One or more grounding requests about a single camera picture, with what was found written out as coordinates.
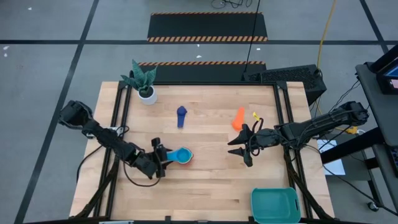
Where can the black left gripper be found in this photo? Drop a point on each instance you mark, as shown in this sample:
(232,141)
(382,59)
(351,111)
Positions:
(147,163)

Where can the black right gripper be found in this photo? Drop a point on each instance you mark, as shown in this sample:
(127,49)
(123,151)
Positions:
(265,138)

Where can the light blue measuring cup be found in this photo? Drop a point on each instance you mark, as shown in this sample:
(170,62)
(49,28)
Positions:
(182,155)

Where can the orange measuring cup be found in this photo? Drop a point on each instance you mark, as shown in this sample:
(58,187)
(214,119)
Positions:
(238,123)

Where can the navy measuring cup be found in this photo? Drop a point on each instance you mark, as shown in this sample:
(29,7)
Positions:
(181,112)

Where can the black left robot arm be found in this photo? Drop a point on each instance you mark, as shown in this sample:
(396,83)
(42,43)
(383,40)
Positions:
(105,140)

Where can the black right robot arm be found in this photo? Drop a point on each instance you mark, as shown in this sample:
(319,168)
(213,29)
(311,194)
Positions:
(320,124)

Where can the teal plastic basket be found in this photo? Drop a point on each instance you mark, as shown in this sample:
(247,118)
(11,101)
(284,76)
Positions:
(273,207)

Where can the yellow paper tag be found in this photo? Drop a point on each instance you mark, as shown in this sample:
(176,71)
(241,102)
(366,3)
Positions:
(256,116)

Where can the snake plant in white pot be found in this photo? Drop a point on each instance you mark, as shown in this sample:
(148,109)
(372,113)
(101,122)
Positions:
(146,93)

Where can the black mesh computer tower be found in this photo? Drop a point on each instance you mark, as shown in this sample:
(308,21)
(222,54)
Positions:
(289,77)

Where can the black hazard striped floor mat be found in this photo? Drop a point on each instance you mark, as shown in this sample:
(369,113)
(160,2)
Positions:
(206,26)
(202,73)

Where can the white paper sheet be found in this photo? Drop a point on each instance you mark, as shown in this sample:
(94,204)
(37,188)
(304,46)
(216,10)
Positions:
(337,166)

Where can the black side desk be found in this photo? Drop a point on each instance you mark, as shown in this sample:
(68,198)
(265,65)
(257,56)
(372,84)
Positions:
(382,118)

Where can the black caster wheel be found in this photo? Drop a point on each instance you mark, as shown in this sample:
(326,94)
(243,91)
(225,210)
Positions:
(373,206)

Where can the laptop computer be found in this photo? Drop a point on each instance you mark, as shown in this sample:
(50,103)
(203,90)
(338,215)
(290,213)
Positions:
(387,84)

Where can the black metal table frame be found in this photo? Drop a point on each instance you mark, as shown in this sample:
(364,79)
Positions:
(281,85)

